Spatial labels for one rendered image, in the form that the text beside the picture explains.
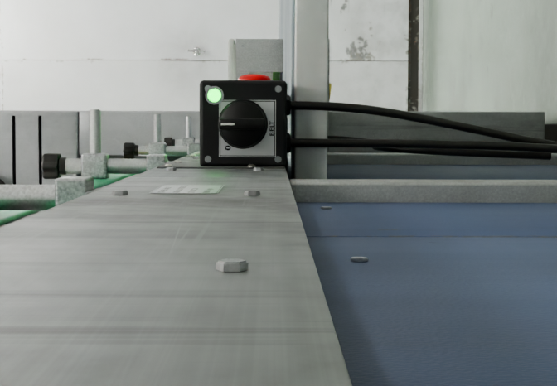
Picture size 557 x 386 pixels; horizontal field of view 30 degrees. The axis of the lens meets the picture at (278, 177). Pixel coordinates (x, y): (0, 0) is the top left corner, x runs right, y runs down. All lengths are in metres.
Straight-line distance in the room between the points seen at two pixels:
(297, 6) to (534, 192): 0.31
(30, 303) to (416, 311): 0.15
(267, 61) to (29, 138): 1.01
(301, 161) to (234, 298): 0.76
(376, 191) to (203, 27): 4.54
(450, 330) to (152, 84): 5.04
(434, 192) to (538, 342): 0.51
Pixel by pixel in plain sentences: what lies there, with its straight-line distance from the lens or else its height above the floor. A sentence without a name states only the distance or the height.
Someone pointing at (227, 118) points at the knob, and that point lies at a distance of 0.93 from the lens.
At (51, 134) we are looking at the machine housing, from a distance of 2.60.
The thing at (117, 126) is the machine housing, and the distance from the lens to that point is 2.57.
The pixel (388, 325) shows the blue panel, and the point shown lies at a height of 0.73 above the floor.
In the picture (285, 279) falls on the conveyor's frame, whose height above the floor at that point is 0.77.
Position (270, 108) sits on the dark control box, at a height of 0.77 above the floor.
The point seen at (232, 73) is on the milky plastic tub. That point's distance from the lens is 1.73.
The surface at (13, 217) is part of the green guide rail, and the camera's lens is 0.68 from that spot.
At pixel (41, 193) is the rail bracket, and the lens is 0.65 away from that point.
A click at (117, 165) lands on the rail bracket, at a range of 1.10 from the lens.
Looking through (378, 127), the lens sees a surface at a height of 0.51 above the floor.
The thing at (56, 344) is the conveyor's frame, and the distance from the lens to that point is 0.20.
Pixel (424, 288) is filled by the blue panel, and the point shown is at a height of 0.71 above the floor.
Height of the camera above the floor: 0.77
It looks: level
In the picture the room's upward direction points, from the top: 90 degrees counter-clockwise
